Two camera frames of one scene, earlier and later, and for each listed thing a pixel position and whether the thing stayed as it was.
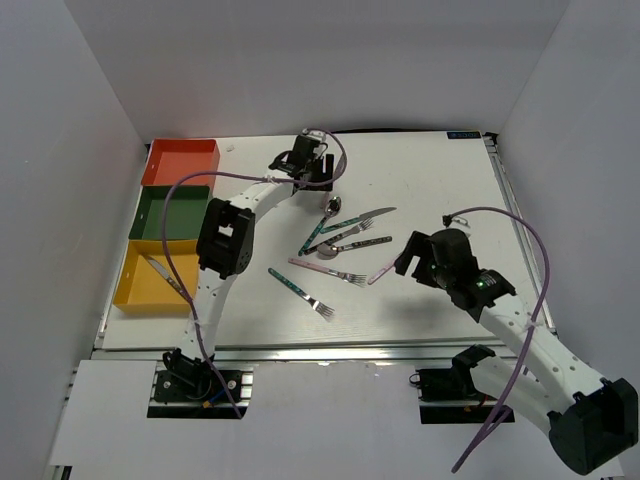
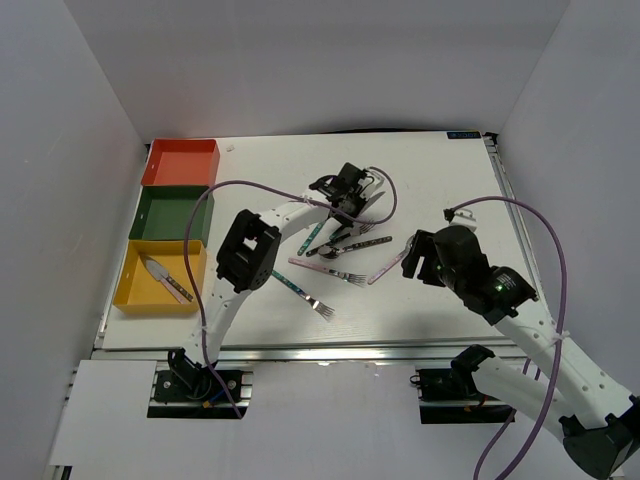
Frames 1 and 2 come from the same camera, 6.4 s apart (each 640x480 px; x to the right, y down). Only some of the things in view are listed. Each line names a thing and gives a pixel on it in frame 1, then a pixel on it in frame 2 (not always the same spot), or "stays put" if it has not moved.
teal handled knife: [362, 216] → [369, 202]
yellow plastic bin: [141, 286] stays put
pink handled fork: [349, 277] stays put
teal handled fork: [323, 309] stays put
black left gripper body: [315, 169] → [355, 202]
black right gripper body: [426, 272] stays put
